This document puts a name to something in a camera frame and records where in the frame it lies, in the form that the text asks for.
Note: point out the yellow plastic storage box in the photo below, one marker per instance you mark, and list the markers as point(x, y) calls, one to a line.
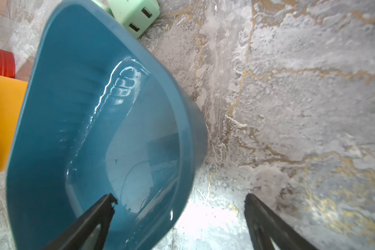
point(12, 93)

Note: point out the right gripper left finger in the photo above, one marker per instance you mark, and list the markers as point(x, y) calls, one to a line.
point(89, 231)

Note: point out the green plug cube far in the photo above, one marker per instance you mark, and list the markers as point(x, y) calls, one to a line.
point(136, 16)

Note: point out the red pencil holder cup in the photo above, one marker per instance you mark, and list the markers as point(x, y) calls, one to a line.
point(7, 64)

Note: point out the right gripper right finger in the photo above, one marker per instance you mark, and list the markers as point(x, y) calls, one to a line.
point(267, 230)

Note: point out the teal plastic storage box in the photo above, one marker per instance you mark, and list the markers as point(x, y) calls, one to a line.
point(101, 115)

